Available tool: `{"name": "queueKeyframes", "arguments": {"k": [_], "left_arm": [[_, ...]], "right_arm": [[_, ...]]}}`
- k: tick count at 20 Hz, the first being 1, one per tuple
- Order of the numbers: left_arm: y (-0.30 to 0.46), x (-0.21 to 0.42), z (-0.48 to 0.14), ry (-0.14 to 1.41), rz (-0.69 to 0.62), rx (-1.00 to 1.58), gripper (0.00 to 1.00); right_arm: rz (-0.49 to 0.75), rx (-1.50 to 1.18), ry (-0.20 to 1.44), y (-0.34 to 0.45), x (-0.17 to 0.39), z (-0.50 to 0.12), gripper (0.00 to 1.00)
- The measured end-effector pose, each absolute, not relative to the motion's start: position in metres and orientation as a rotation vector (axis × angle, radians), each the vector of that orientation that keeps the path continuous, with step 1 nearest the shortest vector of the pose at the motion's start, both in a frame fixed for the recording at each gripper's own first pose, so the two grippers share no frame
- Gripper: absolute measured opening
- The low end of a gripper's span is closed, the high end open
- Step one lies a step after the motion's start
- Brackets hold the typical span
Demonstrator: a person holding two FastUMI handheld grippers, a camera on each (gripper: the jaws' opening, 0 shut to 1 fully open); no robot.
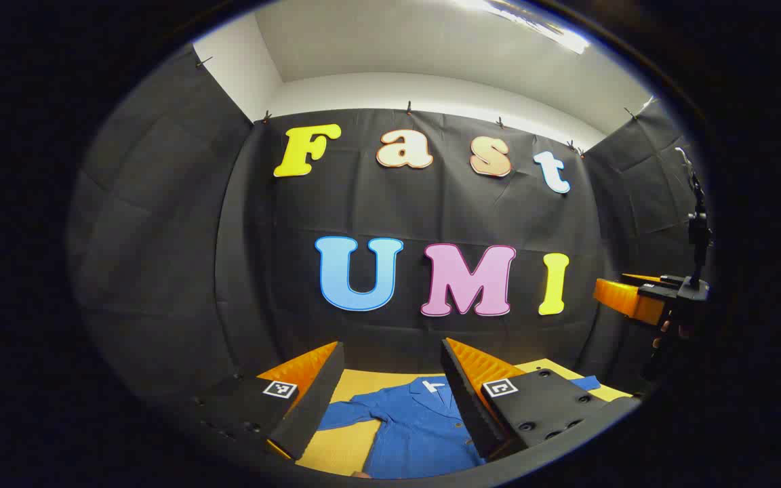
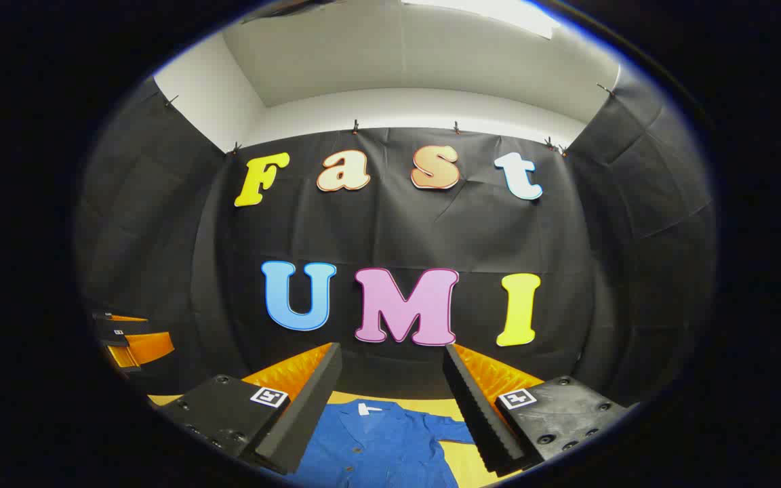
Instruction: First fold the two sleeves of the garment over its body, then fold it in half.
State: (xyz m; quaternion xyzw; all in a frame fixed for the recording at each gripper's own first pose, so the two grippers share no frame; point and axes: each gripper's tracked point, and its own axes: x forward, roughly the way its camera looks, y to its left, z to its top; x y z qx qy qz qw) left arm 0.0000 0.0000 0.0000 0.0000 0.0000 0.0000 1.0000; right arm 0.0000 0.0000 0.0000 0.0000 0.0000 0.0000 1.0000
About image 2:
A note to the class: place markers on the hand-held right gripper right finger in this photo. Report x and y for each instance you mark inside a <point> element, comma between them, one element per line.
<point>478,420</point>

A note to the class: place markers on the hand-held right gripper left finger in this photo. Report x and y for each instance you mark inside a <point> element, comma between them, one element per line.
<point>295,420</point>

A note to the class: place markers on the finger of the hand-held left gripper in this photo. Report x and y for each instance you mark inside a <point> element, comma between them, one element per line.
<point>119,320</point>
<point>150,346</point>

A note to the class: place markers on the blue shirt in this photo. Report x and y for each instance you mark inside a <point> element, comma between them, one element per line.
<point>377,447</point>

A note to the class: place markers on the ceiling light panel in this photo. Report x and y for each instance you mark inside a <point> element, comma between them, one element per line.
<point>499,13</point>

